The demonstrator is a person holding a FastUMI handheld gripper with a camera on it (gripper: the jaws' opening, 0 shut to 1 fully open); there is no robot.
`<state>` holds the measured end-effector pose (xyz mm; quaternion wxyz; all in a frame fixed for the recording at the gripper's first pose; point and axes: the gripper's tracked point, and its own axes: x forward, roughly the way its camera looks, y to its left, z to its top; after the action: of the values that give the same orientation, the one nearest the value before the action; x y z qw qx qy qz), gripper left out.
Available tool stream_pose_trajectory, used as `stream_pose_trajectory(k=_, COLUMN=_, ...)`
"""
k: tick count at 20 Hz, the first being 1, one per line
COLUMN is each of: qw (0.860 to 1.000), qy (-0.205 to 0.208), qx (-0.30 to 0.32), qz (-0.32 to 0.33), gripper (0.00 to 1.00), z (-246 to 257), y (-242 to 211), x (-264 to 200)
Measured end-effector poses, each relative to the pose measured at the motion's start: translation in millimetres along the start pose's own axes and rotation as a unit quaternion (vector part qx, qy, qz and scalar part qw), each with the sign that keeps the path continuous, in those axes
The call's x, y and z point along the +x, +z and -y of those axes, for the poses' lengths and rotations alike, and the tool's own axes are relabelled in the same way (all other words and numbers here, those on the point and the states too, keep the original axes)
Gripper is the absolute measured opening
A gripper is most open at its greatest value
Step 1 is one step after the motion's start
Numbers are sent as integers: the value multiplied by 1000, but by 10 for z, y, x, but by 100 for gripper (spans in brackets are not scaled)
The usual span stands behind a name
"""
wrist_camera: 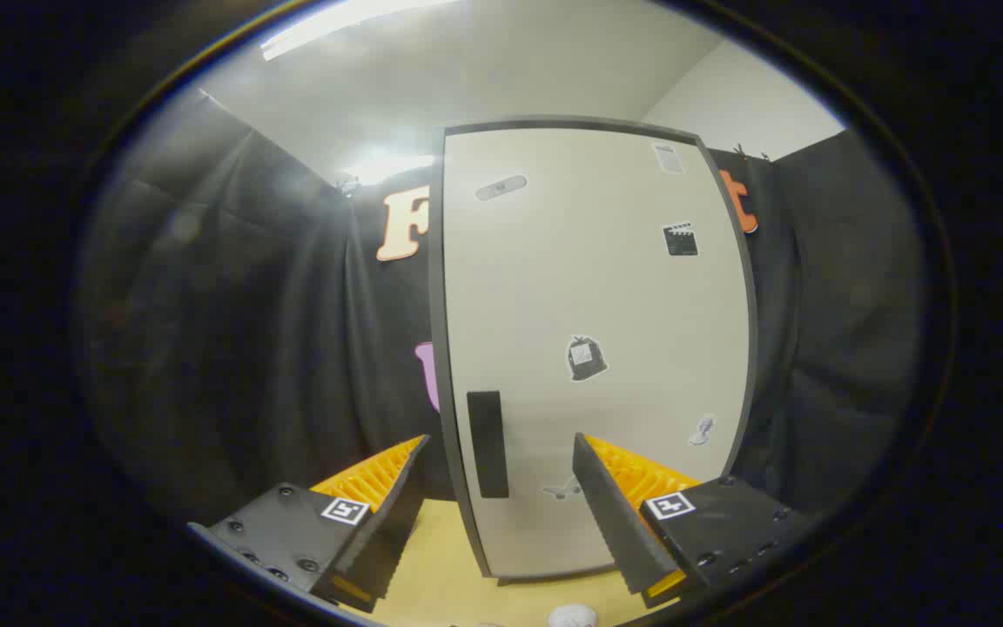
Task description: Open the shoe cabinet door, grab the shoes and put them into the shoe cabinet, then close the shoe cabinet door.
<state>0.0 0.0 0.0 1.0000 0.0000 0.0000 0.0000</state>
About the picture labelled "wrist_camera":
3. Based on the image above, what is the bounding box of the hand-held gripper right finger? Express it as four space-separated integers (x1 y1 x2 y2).
573 432 811 610

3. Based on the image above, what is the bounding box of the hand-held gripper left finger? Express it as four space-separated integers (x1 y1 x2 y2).
186 434 431 613

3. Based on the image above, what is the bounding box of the grey shoe cabinet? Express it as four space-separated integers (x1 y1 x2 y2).
427 115 760 586

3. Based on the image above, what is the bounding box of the black backdrop cloth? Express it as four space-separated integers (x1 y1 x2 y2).
75 87 929 532

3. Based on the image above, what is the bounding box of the black door handle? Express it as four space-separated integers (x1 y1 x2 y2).
466 391 509 499

